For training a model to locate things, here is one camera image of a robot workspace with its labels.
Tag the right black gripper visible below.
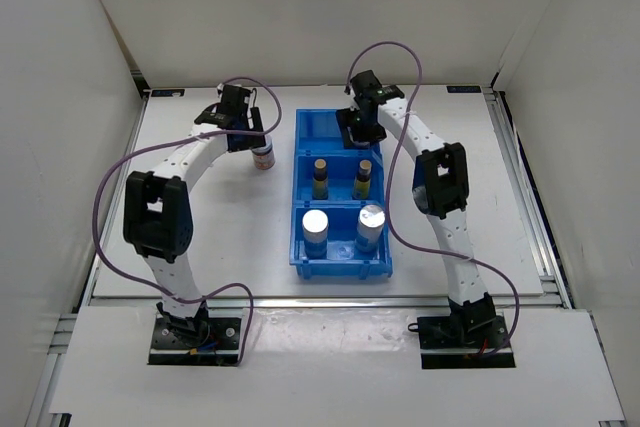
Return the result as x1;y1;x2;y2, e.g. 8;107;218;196
336;106;388;152

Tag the yellow small bottle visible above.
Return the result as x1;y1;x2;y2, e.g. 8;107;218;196
312;158;329;200
352;160;372;200

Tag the silver-lid shaker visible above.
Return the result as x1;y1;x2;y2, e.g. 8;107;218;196
302;209;329;259
355;204;386;252

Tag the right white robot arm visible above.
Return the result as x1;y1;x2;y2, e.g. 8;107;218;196
336;70;496;347

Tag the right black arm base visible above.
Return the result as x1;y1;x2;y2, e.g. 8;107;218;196
407;315;516;370

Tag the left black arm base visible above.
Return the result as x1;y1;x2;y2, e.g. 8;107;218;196
147;310;243;367

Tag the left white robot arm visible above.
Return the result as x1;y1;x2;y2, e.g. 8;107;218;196
123;85;266;348

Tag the blue three-compartment bin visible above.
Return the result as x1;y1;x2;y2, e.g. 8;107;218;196
289;109;393;279

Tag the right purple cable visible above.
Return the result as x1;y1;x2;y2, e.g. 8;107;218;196
344;41;520;358

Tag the aluminium front rail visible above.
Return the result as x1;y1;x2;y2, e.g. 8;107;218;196
49;292;569;332

